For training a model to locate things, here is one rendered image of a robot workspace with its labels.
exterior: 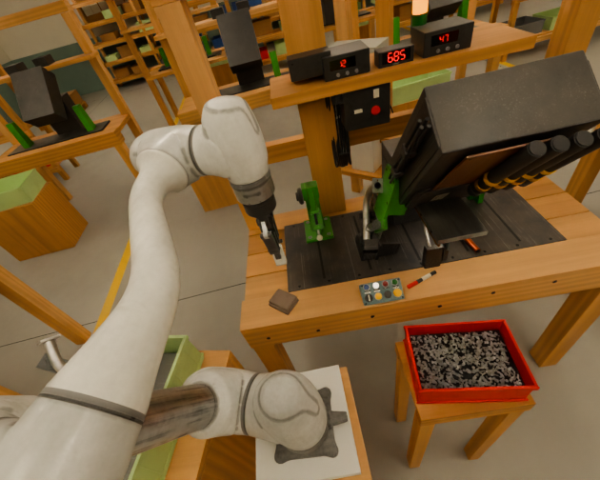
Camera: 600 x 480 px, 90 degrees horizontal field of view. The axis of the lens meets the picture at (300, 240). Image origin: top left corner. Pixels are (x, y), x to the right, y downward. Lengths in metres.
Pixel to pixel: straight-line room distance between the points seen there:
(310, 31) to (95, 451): 1.20
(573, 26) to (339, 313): 1.33
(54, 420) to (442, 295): 1.12
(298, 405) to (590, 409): 1.71
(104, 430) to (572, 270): 1.39
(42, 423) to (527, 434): 1.97
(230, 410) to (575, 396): 1.81
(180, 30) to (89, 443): 1.16
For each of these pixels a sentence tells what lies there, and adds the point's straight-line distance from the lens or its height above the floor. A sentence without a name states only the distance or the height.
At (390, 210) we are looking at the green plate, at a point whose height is 1.13.
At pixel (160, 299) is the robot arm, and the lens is 0.40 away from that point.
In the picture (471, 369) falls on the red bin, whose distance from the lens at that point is 1.14.
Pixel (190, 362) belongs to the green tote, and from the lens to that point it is 1.29.
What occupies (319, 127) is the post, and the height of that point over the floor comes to 1.35.
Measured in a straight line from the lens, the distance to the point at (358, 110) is 1.24.
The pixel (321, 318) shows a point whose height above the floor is 0.88.
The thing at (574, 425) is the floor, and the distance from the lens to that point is 2.17.
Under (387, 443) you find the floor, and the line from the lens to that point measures 1.93.
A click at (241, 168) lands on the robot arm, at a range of 0.61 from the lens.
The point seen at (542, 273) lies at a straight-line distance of 1.39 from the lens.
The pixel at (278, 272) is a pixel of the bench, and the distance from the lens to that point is 1.37.
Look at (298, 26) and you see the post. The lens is 1.25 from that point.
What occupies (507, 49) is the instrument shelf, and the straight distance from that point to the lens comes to 1.37.
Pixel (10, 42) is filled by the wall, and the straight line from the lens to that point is 12.66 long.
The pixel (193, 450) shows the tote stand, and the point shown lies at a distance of 1.27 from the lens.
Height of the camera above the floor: 1.89
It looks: 43 degrees down
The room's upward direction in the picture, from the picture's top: 16 degrees counter-clockwise
